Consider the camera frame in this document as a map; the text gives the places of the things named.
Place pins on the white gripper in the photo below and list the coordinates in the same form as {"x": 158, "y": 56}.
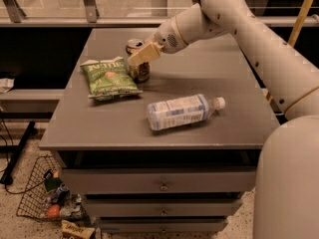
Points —
{"x": 165, "y": 37}

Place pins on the orange soda can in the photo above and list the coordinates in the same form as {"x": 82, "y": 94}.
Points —
{"x": 140, "y": 73}

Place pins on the green jalapeno chip bag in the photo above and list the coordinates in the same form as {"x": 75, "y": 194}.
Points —
{"x": 109, "y": 79}

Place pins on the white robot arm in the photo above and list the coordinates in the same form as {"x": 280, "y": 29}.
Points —
{"x": 287, "y": 177}

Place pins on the blue can in basket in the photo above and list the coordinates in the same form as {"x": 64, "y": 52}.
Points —
{"x": 59, "y": 194}

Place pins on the yellow snack bag on floor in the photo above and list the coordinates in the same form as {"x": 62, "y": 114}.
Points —
{"x": 71, "y": 230}

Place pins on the clear plastic water bottle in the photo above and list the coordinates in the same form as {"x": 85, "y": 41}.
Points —
{"x": 182, "y": 111}

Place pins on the grey drawer cabinet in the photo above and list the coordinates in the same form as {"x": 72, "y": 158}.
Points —
{"x": 175, "y": 158}

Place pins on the top grey drawer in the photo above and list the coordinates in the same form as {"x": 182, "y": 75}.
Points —
{"x": 152, "y": 181}

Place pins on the grey drawer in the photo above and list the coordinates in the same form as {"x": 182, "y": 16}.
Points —
{"x": 161, "y": 225}
{"x": 152, "y": 181}
{"x": 162, "y": 207}

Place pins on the metal window railing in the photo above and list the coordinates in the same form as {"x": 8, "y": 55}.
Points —
{"x": 50, "y": 13}

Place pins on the white crumpled paper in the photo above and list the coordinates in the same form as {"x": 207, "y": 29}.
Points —
{"x": 6, "y": 85}

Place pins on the middle grey drawer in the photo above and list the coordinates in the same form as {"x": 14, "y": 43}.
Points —
{"x": 162, "y": 207}

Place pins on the black table leg stand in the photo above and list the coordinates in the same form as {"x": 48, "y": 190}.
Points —
{"x": 16, "y": 150}

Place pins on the bottom grey drawer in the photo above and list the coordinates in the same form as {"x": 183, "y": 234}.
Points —
{"x": 161, "y": 225}

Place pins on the orange fruit in basket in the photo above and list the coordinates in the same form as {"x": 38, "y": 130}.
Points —
{"x": 53, "y": 211}

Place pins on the black wire basket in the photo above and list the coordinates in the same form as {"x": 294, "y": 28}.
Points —
{"x": 42, "y": 183}

